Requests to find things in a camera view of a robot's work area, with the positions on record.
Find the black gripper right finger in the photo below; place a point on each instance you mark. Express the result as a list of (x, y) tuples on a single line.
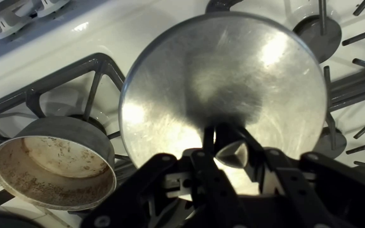
[(318, 191)]

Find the white gas stove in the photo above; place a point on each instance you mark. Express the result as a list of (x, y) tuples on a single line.
[(149, 26)]

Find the silver pot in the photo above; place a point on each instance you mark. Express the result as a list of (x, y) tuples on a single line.
[(51, 178)]

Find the silver round lid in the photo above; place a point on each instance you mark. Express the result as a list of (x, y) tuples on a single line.
[(234, 64)]

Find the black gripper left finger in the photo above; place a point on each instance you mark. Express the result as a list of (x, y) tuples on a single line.
[(158, 194)]

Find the white stove knob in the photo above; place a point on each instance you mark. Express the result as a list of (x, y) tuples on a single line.
[(16, 23), (51, 6)]

